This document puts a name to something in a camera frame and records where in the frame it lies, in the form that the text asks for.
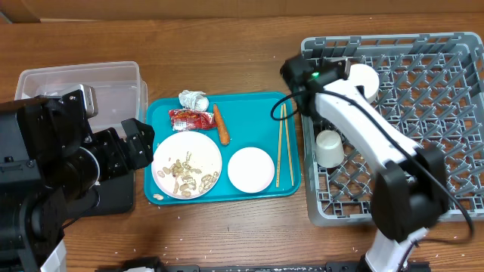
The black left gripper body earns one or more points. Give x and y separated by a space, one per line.
110 156

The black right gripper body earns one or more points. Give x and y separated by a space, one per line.
305 111

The white bowl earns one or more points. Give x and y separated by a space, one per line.
366 77

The wooden chopstick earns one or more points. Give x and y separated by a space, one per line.
290 161
278 171

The white cup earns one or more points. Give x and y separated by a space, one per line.
329 151

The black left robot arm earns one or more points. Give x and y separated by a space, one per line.
50 157

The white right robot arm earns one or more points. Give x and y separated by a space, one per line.
410 192

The black bin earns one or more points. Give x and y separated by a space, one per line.
116 196

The peanut shell on tray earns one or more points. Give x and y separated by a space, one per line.
158 197

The clear plastic bin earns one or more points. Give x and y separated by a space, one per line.
119 89

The teal plastic tray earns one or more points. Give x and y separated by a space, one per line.
247 117

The large white plate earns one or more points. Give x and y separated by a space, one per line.
186 165

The red snack wrapper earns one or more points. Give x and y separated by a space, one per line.
190 120

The crumpled white tissue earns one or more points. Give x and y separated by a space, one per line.
193 100

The orange carrot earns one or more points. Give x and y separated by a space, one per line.
224 136

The grey dish rack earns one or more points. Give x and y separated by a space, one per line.
431 90

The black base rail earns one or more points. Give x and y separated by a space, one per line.
154 264

